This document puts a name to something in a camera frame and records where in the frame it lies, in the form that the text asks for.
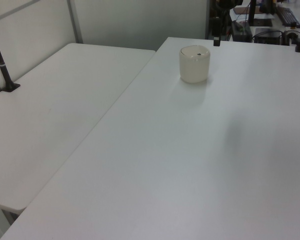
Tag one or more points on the black Panda gripper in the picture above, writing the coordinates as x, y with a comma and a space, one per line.
216, 25

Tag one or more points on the black clamped camera pole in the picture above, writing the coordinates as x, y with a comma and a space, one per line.
2, 67

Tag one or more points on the dark Franka robot arm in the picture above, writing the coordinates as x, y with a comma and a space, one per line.
221, 7

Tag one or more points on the cream round trash bin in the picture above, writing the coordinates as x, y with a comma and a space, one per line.
194, 66

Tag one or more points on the black electronics box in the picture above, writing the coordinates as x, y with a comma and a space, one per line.
241, 31

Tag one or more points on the black monitor stand pole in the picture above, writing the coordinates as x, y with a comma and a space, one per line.
252, 12

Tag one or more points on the black computer keyboard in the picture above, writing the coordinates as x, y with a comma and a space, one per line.
288, 16

